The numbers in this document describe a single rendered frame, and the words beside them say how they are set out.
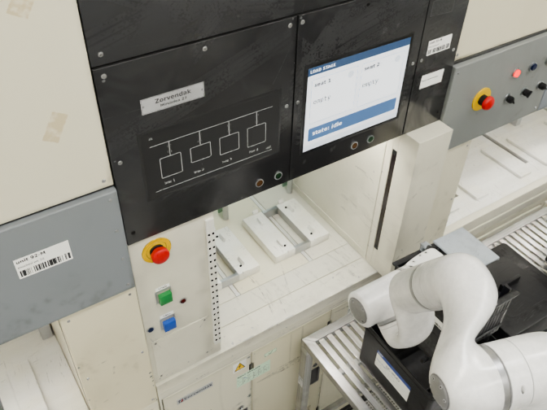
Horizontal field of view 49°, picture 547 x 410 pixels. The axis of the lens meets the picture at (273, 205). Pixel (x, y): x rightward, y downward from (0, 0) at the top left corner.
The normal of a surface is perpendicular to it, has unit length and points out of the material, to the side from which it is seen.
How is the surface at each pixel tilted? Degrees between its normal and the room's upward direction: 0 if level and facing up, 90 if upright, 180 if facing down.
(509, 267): 0
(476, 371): 20
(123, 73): 90
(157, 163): 90
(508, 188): 0
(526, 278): 0
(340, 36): 90
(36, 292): 90
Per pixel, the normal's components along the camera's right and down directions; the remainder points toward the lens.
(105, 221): 0.55, 0.57
